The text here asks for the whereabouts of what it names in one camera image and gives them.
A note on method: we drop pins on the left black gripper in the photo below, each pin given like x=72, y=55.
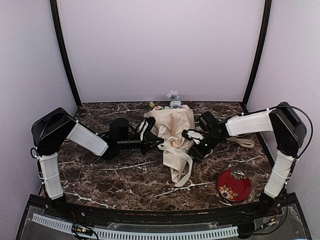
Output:
x=150, y=144

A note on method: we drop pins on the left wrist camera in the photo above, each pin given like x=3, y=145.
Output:
x=146, y=126

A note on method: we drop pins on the pink fake rose stem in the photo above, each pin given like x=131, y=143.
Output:
x=184, y=106

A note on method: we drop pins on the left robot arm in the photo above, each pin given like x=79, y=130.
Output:
x=54, y=131

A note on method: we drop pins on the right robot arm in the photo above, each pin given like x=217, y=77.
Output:
x=282, y=130

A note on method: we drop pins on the left black frame post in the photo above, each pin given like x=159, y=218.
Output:
x=63, y=52

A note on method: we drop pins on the black front table rail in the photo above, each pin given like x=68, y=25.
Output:
x=237, y=214

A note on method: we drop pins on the right black frame post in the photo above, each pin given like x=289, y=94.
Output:
x=258, y=53

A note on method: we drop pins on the white slotted cable duct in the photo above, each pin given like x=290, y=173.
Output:
x=135, y=232

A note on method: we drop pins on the beige wrapping paper sheet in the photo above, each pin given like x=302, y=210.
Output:
x=169, y=125

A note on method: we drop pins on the red floral plate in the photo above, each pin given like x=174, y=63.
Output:
x=233, y=185

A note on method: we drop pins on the white printed ribbon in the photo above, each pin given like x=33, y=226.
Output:
x=175, y=155

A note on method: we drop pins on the black frame post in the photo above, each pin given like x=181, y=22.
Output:
x=63, y=52
x=258, y=53

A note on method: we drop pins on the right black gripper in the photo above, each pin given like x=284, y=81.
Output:
x=196, y=151

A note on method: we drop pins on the blue fake flower stem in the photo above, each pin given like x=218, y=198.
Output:
x=174, y=98

